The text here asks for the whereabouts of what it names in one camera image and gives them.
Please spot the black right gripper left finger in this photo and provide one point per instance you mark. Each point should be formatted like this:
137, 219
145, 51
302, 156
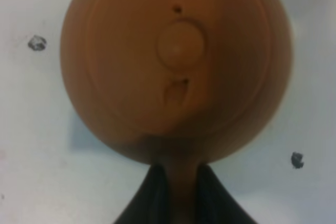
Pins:
151, 203

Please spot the brown clay teapot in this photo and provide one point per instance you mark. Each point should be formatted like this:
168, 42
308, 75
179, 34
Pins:
176, 83

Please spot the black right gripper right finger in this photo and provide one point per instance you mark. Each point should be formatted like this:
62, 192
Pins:
214, 204

